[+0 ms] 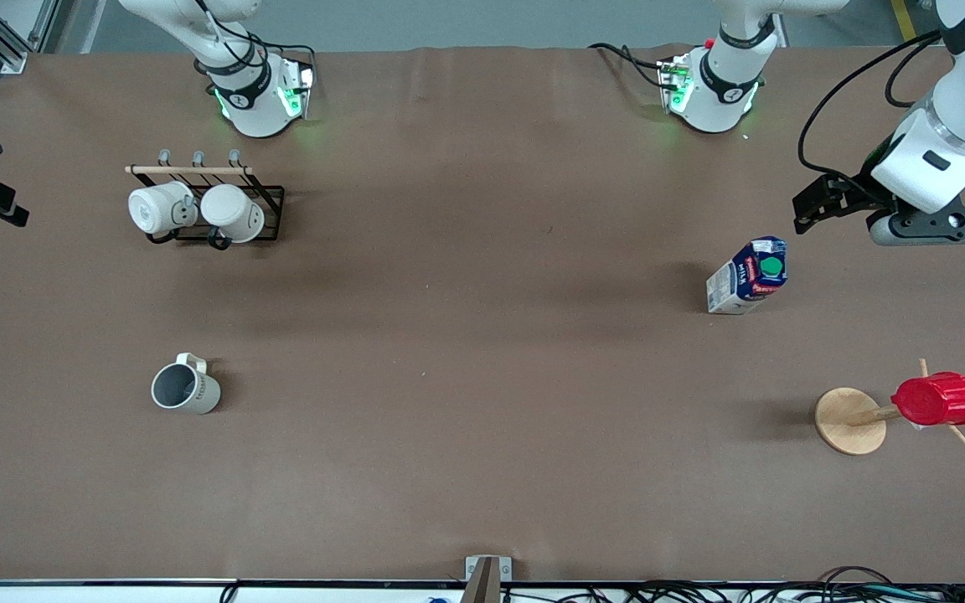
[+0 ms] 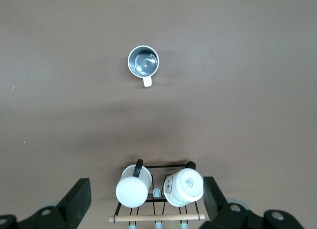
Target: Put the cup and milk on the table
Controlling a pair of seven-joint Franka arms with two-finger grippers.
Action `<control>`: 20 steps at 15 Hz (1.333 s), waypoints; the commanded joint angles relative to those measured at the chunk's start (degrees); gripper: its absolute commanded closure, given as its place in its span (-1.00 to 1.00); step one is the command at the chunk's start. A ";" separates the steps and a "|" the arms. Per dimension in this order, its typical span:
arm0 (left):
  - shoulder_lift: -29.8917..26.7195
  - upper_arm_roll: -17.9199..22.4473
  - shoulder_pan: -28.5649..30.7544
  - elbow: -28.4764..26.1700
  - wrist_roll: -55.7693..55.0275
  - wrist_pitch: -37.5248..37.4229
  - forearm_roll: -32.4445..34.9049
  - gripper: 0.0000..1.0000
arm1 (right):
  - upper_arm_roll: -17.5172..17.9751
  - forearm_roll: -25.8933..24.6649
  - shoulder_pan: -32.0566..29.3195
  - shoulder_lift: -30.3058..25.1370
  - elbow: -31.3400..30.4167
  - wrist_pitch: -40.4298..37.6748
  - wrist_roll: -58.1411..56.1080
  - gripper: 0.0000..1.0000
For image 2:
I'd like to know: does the plain white mug black handle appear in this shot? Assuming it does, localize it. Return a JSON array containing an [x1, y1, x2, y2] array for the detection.
[[115, 159, 153, 209]]

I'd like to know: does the black wire rack wooden bar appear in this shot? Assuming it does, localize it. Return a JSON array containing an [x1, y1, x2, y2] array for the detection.
[[109, 159, 206, 229]]

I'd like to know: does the white mug with face print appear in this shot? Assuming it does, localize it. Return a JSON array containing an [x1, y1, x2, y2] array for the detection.
[[163, 161, 205, 207]]

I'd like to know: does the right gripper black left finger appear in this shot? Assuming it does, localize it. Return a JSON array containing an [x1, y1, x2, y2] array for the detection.
[[17, 178, 92, 229]]

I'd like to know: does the white mug grey inside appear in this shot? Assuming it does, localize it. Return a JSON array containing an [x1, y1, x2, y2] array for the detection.
[[127, 45, 159, 88]]

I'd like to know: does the brown table cover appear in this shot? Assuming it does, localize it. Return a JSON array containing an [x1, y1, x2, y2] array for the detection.
[[0, 0, 317, 229]]

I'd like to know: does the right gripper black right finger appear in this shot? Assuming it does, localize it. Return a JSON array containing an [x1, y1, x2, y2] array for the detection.
[[202, 176, 265, 229]]

